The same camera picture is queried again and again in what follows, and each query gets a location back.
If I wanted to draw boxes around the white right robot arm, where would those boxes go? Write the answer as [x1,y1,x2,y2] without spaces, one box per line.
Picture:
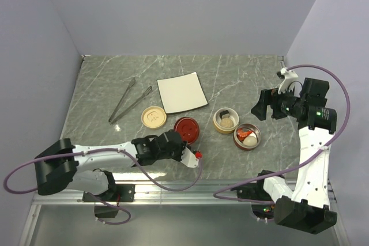
[251,67,337,234]

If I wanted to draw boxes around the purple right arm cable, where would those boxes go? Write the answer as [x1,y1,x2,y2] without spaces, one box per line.
[213,64,351,221]

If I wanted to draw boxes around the beige white-lined bowl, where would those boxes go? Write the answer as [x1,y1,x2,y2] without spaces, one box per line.
[213,107,239,134]

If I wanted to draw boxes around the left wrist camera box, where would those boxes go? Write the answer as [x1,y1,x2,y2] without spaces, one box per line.
[131,135,159,165]

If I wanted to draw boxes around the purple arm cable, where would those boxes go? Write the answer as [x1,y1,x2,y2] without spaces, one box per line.
[213,64,351,221]
[3,147,203,225]

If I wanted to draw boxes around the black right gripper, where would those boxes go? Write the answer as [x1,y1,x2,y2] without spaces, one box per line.
[251,84,305,120]

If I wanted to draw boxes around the red shrimp toy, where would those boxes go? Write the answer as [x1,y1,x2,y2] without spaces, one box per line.
[237,128,253,141]

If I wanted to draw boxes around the steamed bun toy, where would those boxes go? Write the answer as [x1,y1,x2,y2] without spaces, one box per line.
[220,118,234,128]

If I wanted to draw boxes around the red round lid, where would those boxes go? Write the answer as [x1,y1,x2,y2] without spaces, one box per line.
[174,117,200,145]

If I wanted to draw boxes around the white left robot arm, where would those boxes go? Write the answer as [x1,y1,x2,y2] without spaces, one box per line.
[35,130,202,201]

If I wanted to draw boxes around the white square plate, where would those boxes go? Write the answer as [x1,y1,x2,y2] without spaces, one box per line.
[157,72,208,114]

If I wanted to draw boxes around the white egg toy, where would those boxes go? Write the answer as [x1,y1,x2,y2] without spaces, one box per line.
[243,135,258,147]

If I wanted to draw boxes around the salmon sushi roll toy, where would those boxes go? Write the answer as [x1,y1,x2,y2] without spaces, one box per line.
[219,109,230,119]

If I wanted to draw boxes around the metal food tongs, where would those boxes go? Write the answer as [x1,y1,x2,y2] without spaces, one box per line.
[108,77,153,124]

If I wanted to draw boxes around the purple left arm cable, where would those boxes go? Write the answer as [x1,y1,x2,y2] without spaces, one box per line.
[3,147,203,225]

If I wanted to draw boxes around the steel-lined red bowl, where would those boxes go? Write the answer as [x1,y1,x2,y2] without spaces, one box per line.
[233,123,261,151]

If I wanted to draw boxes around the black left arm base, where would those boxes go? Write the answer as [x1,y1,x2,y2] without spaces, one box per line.
[82,184,135,225]

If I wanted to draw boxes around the beige round lid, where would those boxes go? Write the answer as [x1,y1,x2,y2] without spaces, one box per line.
[141,106,167,130]

